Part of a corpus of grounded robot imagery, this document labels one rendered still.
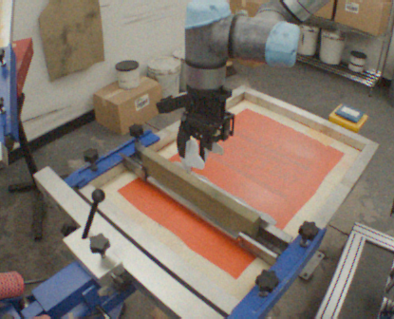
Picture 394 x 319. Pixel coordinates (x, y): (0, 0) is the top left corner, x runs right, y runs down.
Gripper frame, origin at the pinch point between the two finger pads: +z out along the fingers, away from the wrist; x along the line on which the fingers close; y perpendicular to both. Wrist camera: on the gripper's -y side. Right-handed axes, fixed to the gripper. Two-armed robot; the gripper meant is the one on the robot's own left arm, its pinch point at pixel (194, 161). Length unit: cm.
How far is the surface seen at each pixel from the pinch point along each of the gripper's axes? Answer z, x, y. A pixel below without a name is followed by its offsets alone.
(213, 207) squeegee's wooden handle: 8.9, -1.1, 7.0
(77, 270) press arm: 8.0, -33.1, -0.8
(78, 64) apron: 55, 79, -193
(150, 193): 16.7, -2.8, -13.0
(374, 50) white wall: 71, 369, -37
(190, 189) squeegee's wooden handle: 7.9, -1.1, -0.1
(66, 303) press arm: 9.8, -38.9, 2.8
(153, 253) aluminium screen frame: 13.0, -17.5, 4.1
